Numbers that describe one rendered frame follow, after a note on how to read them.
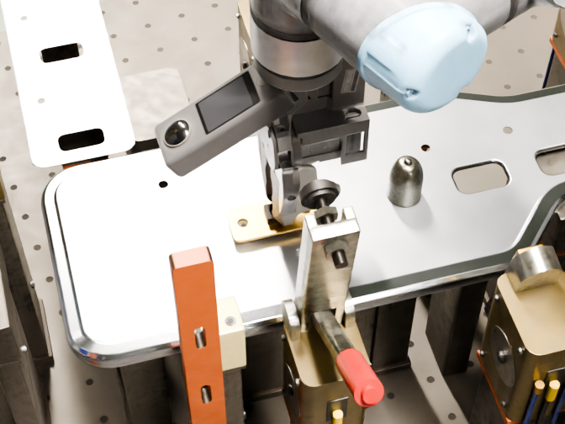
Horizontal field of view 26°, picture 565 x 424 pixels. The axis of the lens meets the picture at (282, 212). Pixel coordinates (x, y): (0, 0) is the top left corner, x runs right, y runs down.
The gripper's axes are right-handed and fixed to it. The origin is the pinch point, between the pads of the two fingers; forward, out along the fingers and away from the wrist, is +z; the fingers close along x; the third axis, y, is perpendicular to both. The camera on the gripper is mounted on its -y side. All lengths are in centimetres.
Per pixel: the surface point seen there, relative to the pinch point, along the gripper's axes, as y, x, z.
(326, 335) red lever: -0.8, -18.4, -7.5
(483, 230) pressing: 18.2, -6.1, 2.3
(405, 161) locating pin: 12.2, -0.1, -2.6
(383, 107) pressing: 14.2, 10.9, 2.6
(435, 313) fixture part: 18.0, -0.1, 25.6
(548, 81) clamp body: 38.2, 20.5, 15.8
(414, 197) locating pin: 12.9, -1.6, 1.1
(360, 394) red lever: -0.8, -26.1, -11.9
